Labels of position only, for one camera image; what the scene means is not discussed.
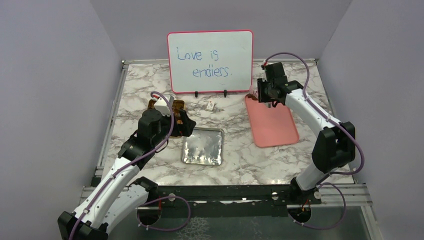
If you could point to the pink-framed whiteboard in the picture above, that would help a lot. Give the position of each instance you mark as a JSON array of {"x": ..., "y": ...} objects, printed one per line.
[{"x": 210, "y": 61}]

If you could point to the gold chocolate box tray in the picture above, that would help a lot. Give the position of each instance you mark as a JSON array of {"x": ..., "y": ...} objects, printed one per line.
[{"x": 179, "y": 107}]

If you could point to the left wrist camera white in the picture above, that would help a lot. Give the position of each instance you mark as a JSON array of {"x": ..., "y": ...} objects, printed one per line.
[{"x": 161, "y": 105}]

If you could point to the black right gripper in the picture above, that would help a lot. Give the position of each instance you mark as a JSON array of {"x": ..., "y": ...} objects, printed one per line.
[{"x": 262, "y": 97}]

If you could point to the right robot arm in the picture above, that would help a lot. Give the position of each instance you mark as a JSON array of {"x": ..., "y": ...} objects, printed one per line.
[{"x": 334, "y": 147}]

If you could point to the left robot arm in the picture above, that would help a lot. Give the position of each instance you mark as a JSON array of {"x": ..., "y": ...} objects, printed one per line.
[{"x": 118, "y": 194}]

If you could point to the silver tin lid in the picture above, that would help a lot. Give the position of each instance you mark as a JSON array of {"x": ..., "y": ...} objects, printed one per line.
[{"x": 203, "y": 147}]

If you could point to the pink silicone tongs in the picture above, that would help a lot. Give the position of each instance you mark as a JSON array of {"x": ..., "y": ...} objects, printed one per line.
[{"x": 253, "y": 94}]

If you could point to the black table base rail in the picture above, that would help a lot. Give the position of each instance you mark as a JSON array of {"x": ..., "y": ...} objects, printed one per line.
[{"x": 210, "y": 201}]

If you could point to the small white card box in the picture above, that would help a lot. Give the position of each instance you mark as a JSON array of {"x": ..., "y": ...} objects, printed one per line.
[{"x": 210, "y": 105}]

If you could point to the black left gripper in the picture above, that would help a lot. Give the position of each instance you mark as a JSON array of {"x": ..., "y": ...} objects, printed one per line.
[{"x": 186, "y": 129}]

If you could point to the pink plastic tray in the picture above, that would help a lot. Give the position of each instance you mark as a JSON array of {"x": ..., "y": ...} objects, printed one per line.
[{"x": 271, "y": 126}]

